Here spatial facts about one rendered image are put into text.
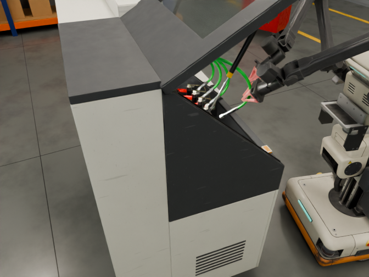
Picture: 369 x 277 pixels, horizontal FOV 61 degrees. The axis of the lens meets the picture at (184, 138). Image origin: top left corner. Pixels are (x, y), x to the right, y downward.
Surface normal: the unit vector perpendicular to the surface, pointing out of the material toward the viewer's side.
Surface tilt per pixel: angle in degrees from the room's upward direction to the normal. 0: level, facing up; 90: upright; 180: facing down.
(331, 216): 0
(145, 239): 90
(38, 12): 90
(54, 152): 0
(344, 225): 0
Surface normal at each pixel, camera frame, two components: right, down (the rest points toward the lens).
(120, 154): 0.35, 0.58
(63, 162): 0.00, -0.79
